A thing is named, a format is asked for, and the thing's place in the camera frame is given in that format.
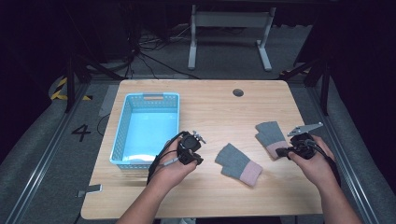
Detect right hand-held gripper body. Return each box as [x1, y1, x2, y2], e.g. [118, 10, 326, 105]
[287, 121, 324, 161]

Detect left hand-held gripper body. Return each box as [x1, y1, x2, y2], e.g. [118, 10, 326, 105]
[177, 130, 207, 155]

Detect grey glove with pink cuff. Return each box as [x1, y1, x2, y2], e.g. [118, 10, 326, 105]
[214, 143, 264, 188]
[255, 120, 291, 161]

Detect blue plastic basket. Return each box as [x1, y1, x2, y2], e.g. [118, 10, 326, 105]
[109, 91, 181, 171]

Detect person's left hand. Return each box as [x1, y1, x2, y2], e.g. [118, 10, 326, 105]
[148, 138, 199, 191]

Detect person's right hand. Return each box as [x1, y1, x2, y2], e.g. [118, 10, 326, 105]
[288, 134, 339, 192]

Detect black metal stand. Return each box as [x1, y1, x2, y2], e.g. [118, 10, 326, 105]
[64, 52, 125, 114]
[278, 55, 331, 117]

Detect yellow black hazard tape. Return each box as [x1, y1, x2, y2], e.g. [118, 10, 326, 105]
[50, 77, 93, 102]

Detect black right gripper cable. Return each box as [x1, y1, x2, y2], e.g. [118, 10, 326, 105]
[306, 139, 342, 188]

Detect black floor cables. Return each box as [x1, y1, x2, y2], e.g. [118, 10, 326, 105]
[124, 24, 200, 80]

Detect thin black floor cable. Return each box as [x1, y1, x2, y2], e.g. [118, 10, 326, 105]
[96, 113, 111, 137]

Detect small grey metal bracket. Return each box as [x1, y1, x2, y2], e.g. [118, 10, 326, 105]
[75, 184, 103, 199]

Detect white metal table frame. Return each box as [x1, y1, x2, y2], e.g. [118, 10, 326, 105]
[187, 4, 277, 72]

